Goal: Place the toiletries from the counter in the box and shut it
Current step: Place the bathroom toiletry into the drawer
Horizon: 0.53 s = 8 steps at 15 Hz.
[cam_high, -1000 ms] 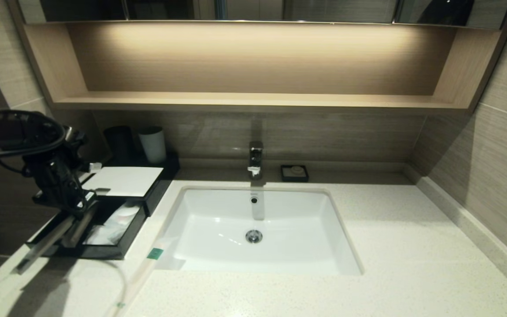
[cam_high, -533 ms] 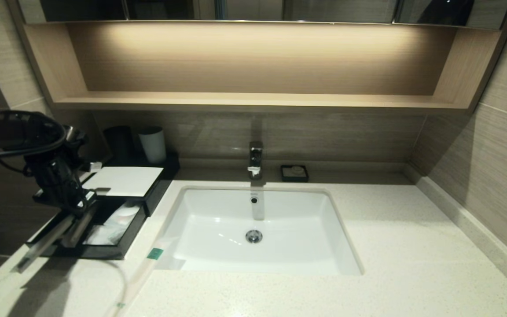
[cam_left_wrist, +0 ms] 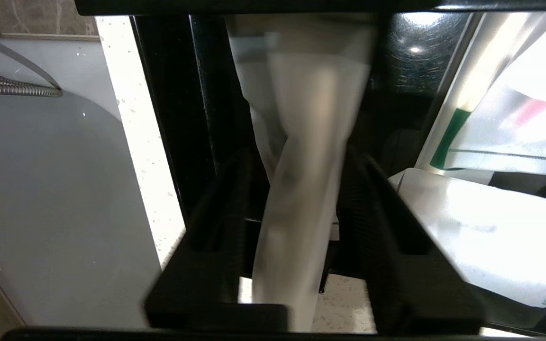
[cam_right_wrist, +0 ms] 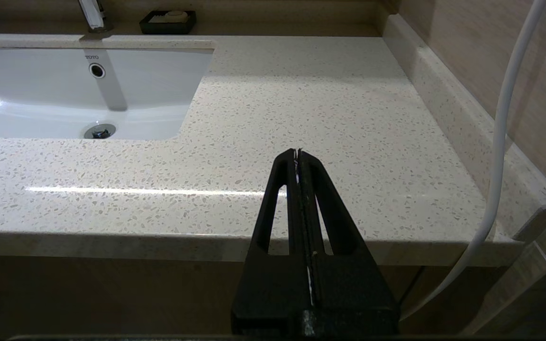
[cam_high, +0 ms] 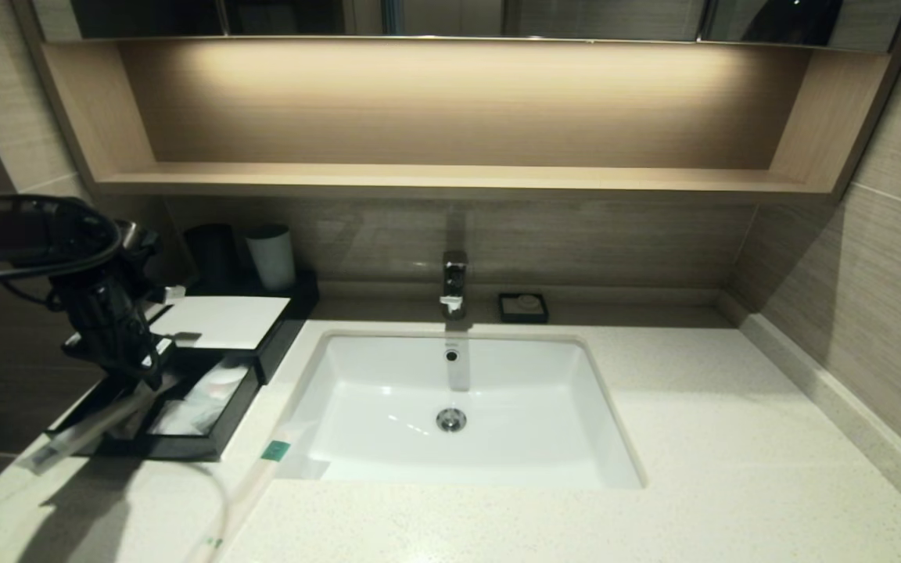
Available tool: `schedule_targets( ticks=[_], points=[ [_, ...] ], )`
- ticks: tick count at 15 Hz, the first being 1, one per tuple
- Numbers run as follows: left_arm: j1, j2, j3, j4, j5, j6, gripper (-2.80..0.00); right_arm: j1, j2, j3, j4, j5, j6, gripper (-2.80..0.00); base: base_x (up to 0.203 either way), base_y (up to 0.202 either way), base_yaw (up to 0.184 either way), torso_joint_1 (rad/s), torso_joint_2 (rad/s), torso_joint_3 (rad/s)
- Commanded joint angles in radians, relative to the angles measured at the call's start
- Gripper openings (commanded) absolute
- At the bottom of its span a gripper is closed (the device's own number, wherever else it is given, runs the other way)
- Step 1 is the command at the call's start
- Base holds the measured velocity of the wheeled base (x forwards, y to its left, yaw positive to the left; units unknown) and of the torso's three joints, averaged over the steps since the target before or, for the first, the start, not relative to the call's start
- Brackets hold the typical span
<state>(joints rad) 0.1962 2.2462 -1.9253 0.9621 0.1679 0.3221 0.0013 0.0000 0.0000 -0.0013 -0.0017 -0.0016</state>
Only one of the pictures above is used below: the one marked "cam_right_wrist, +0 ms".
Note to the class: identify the white sink basin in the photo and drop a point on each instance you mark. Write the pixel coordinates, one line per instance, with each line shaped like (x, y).
(40, 90)

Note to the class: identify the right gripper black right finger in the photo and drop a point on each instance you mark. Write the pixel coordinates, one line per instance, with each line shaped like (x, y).
(349, 289)

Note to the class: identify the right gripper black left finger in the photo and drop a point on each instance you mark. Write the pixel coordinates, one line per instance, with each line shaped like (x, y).
(273, 284)

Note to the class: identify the brown vanity cabinet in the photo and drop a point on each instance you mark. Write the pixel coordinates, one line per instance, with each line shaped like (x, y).
(112, 293)

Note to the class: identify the chrome faucet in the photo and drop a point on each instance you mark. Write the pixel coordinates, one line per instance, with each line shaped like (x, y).
(92, 14)

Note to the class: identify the chrome sink drain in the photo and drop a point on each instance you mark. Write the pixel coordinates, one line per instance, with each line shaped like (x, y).
(100, 131)

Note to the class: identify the black soap dish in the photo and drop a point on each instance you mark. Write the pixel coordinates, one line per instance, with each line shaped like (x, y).
(159, 29)

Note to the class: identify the beige soap bar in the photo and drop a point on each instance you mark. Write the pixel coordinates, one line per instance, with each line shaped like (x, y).
(176, 16)

